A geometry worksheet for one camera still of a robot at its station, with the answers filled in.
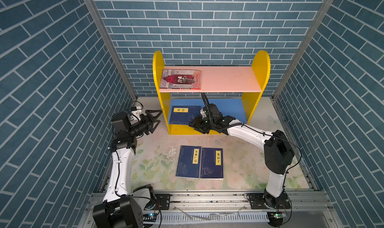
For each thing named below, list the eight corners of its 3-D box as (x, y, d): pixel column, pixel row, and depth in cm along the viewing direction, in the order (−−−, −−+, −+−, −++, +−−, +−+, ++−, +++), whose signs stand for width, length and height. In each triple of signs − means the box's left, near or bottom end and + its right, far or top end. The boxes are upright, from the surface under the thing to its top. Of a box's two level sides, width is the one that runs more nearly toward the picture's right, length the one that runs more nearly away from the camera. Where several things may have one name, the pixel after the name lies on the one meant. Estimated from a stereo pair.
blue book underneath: (200, 179, 83) (200, 178, 81) (200, 149, 94) (200, 147, 92) (224, 179, 83) (225, 178, 81) (221, 149, 95) (222, 147, 92)
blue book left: (176, 178, 83) (175, 176, 81) (179, 147, 95) (178, 145, 93) (201, 178, 83) (201, 176, 81) (201, 147, 96) (201, 145, 94)
